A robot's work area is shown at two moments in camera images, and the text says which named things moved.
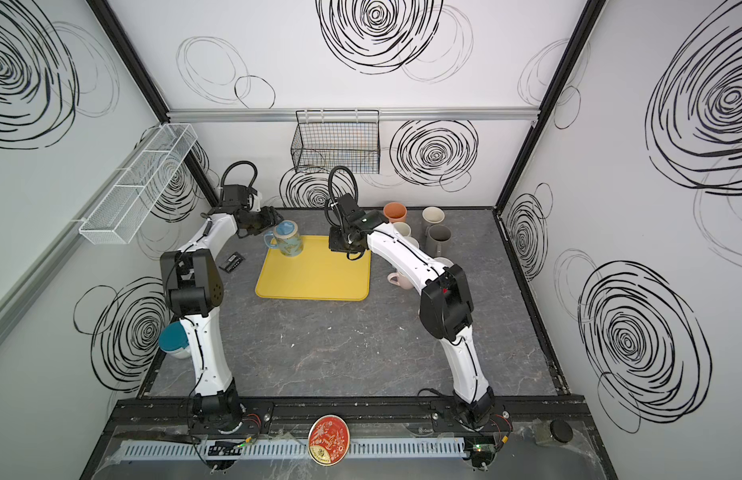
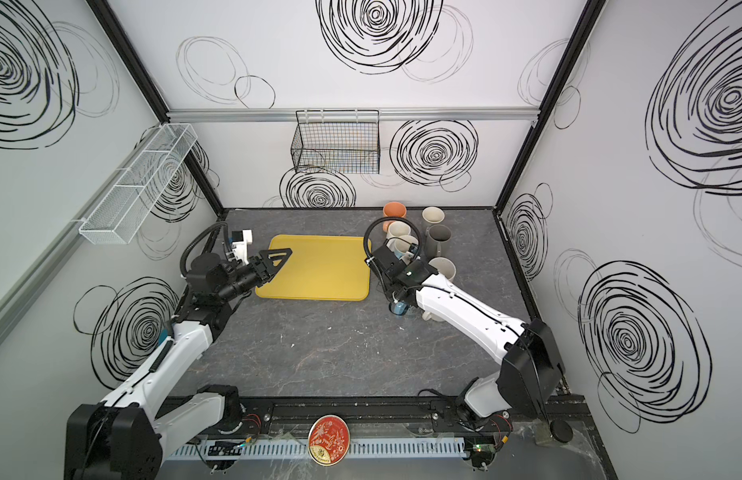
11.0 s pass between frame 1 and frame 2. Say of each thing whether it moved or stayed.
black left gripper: moved
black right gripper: moved
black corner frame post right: stayed
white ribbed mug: stayed
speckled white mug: stayed
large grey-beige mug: stayed
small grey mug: stayed
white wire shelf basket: stayed
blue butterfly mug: moved
